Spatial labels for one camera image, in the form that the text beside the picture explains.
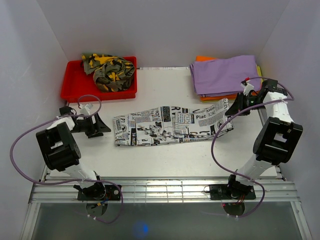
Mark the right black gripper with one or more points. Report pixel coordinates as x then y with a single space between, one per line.
237 106

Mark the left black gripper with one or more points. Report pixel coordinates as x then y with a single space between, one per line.
99 126

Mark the newspaper print trousers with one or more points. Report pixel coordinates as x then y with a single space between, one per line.
172 125

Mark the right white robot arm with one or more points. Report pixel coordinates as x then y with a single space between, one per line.
275 142

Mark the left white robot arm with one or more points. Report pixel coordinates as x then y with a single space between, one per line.
61 152

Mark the folded orange trousers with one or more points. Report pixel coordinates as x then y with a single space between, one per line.
217 98

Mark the folded purple trousers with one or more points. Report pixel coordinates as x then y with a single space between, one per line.
225 75

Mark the folded yellow trousers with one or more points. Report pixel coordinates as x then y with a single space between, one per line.
259 72

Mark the camouflage trousers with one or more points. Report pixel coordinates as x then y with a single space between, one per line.
110 73

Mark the red plastic bin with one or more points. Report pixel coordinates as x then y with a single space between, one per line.
76 84

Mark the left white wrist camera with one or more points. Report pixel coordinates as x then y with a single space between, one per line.
85 109

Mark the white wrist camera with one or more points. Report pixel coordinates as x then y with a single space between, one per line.
85 109
248 88

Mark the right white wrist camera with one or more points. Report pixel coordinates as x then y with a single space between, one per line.
248 88

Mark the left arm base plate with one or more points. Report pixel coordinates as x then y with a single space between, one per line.
111 194

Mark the aluminium mounting rail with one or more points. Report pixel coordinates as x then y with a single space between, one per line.
163 191

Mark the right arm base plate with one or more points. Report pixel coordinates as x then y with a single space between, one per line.
216 192

